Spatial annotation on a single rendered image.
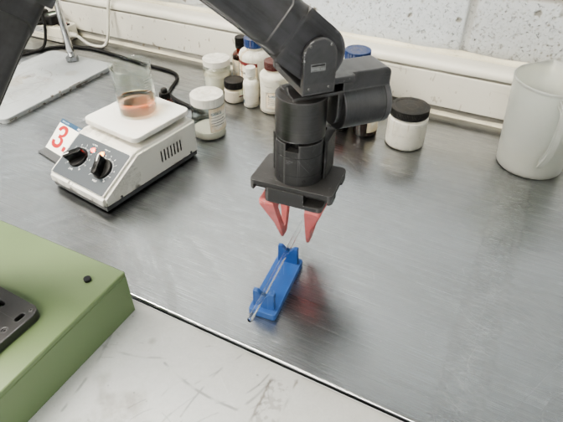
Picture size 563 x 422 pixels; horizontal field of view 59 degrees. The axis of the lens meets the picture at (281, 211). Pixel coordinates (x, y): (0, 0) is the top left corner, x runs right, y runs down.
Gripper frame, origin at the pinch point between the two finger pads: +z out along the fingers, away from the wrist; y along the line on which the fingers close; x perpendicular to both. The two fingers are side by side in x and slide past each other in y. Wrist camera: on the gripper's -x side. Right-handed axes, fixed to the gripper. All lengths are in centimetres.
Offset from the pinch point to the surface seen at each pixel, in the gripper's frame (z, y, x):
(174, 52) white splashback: 1, 50, -53
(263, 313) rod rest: 2.4, -0.5, 12.5
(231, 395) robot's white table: 3.6, -1.2, 22.7
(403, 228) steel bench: 2.9, -12.8, -9.5
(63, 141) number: 1.0, 45.7, -9.1
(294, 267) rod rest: 2.2, -1.3, 4.3
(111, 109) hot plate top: -5.9, 35.6, -11.2
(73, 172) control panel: -0.5, 35.9, -0.2
